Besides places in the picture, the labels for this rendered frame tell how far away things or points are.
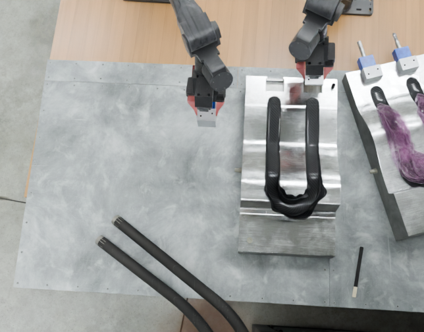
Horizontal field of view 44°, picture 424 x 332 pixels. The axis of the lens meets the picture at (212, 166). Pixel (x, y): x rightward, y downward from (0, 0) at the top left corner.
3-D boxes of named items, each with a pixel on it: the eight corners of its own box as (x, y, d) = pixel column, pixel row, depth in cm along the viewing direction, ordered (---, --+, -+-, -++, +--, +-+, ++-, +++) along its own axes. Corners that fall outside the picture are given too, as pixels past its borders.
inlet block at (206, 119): (200, 82, 149) (199, 75, 143) (218, 83, 149) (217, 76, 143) (197, 126, 146) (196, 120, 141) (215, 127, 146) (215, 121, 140)
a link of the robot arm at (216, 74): (241, 82, 125) (232, 43, 116) (209, 97, 125) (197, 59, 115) (222, 55, 133) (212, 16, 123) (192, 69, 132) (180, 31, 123)
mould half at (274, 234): (245, 87, 159) (246, 68, 146) (331, 91, 158) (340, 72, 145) (238, 253, 147) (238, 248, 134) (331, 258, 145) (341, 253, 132)
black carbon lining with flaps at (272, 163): (265, 98, 151) (268, 85, 142) (322, 101, 150) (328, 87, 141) (261, 218, 142) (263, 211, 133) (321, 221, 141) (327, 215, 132)
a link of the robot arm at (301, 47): (313, 66, 127) (328, 32, 117) (282, 51, 129) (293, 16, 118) (332, 37, 133) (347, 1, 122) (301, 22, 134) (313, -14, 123)
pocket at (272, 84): (265, 81, 154) (265, 76, 150) (283, 82, 154) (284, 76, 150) (264, 95, 153) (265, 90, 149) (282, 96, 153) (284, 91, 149)
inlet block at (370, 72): (348, 47, 158) (352, 39, 153) (364, 43, 159) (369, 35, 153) (362, 86, 155) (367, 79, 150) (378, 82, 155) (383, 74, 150)
